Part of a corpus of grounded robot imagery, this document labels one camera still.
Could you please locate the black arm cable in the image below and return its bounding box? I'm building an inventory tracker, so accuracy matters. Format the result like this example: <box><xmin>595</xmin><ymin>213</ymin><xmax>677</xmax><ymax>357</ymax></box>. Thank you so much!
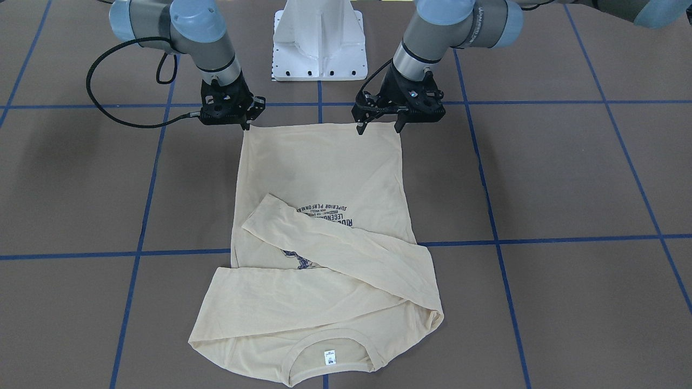
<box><xmin>85</xmin><ymin>37</ymin><xmax>204</xmax><ymax>129</ymax></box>
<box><xmin>358</xmin><ymin>57</ymin><xmax>394</xmax><ymax>97</ymax></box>

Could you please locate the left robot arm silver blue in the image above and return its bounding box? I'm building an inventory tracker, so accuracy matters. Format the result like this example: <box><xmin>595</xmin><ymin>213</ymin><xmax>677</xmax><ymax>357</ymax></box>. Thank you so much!
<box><xmin>351</xmin><ymin>1</ymin><xmax>690</xmax><ymax>135</ymax></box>

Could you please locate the cream long-sleeve printed shirt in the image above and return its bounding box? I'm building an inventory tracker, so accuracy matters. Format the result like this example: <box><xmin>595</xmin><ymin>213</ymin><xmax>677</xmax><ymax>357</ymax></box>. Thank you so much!
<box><xmin>188</xmin><ymin>123</ymin><xmax>443</xmax><ymax>387</ymax></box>

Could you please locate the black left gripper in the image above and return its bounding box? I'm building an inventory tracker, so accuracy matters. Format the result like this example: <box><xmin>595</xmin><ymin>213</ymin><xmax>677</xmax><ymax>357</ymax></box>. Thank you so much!
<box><xmin>351</xmin><ymin>65</ymin><xmax>447</xmax><ymax>136</ymax></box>

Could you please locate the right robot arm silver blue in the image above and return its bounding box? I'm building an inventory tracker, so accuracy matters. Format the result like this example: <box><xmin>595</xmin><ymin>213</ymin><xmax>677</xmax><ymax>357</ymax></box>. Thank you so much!
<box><xmin>109</xmin><ymin>1</ymin><xmax>266</xmax><ymax>131</ymax></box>

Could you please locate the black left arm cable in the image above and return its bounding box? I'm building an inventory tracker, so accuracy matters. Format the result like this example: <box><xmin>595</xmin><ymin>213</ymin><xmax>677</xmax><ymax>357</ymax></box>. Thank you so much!
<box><xmin>358</xmin><ymin>57</ymin><xmax>394</xmax><ymax>97</ymax></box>

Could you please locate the white central pedestal column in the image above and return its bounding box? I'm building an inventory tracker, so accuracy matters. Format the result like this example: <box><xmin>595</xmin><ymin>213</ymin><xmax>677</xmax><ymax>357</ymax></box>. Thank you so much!
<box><xmin>271</xmin><ymin>1</ymin><xmax>368</xmax><ymax>82</ymax></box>

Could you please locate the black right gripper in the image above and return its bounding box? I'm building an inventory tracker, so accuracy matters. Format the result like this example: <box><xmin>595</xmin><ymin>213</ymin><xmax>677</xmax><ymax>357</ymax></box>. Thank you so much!
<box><xmin>198</xmin><ymin>76</ymin><xmax>266</xmax><ymax>131</ymax></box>

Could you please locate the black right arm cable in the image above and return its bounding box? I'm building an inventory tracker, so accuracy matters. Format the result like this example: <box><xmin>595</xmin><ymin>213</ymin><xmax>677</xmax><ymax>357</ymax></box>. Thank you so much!
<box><xmin>85</xmin><ymin>37</ymin><xmax>204</xmax><ymax>129</ymax></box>

